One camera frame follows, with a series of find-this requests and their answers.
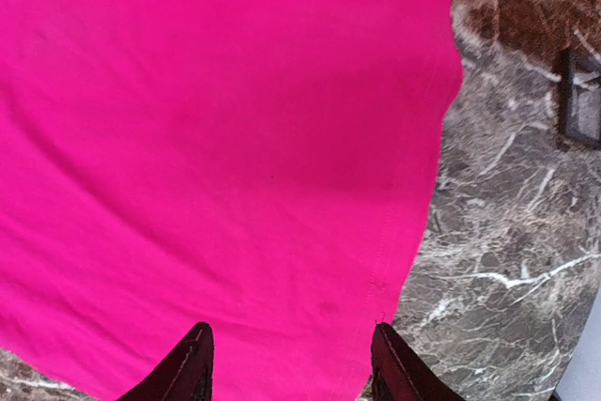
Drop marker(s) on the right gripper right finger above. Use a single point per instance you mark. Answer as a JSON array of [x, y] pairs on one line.
[[399, 374]]

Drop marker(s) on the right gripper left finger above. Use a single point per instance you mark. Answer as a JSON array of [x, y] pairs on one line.
[[185, 374]]

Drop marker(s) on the red t-shirt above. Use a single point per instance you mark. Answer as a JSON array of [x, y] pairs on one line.
[[264, 166]]

